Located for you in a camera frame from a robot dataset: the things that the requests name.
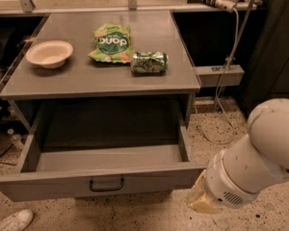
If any clear plastic bottle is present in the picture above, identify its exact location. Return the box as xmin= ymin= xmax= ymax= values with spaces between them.
xmin=8 ymin=128 xmax=24 ymax=150

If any green soda can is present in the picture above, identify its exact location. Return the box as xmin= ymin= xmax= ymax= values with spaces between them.
xmin=131 ymin=51 xmax=169 ymax=74

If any green chip bag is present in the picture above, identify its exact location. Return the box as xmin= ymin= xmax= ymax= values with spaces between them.
xmin=88 ymin=23 xmax=133 ymax=64

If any grey top drawer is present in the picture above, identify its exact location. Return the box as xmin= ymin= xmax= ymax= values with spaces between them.
xmin=0 ymin=100 xmax=202 ymax=201

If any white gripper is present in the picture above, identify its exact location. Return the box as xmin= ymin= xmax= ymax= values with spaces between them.
xmin=186 ymin=150 xmax=258 ymax=214

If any white hanging cable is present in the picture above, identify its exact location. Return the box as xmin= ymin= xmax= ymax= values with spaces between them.
xmin=196 ymin=7 xmax=242 ymax=145

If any grey side bracket shelf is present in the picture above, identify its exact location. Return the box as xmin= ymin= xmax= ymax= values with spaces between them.
xmin=195 ymin=64 xmax=245 ymax=88

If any white clamp device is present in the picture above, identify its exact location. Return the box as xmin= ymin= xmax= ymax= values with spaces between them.
xmin=215 ymin=0 xmax=236 ymax=13

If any white sneaker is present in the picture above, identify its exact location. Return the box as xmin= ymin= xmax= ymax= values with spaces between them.
xmin=0 ymin=209 xmax=34 ymax=231

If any white paper bowl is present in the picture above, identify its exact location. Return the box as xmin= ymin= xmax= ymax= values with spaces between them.
xmin=26 ymin=40 xmax=73 ymax=69

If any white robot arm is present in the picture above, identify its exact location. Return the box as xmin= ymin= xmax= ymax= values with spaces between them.
xmin=187 ymin=98 xmax=289 ymax=214

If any grey drawer cabinet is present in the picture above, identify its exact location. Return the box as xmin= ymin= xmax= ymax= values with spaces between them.
xmin=0 ymin=11 xmax=200 ymax=119

